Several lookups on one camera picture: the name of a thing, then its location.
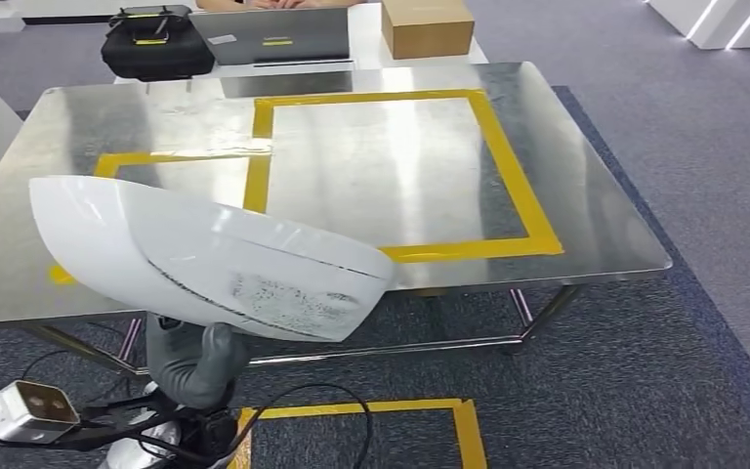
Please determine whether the black floor cable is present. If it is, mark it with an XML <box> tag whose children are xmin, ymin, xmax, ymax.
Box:
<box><xmin>21</xmin><ymin>349</ymin><xmax>132</xmax><ymax>404</ymax></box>

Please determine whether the stainless steel workbench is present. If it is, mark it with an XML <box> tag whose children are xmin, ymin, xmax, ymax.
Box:
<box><xmin>0</xmin><ymin>61</ymin><xmax>674</xmax><ymax>378</ymax></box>

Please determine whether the black equipment bag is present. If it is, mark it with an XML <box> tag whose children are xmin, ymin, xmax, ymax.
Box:
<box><xmin>100</xmin><ymin>5</ymin><xmax>216</xmax><ymax>83</ymax></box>

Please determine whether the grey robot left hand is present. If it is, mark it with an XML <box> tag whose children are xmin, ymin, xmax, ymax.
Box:
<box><xmin>145</xmin><ymin>312</ymin><xmax>251</xmax><ymax>410</ymax></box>

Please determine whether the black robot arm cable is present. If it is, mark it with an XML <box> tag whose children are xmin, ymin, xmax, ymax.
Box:
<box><xmin>219</xmin><ymin>383</ymin><xmax>376</xmax><ymax>469</ymax></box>

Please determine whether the brown cardboard box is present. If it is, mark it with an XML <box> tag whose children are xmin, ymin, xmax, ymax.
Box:
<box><xmin>381</xmin><ymin>0</ymin><xmax>477</xmax><ymax>61</ymax></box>

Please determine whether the white lit display block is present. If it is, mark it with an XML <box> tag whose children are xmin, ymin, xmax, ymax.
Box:
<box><xmin>645</xmin><ymin>0</ymin><xmax>750</xmax><ymax>52</ymax></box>

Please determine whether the white curved body panel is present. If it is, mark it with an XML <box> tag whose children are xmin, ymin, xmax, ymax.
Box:
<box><xmin>28</xmin><ymin>174</ymin><xmax>396</xmax><ymax>343</ymax></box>

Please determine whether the grey laptop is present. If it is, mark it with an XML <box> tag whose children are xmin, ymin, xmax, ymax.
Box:
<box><xmin>188</xmin><ymin>6</ymin><xmax>355</xmax><ymax>70</ymax></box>

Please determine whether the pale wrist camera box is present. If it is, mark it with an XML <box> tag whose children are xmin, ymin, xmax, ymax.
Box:
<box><xmin>0</xmin><ymin>380</ymin><xmax>83</xmax><ymax>446</ymax></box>

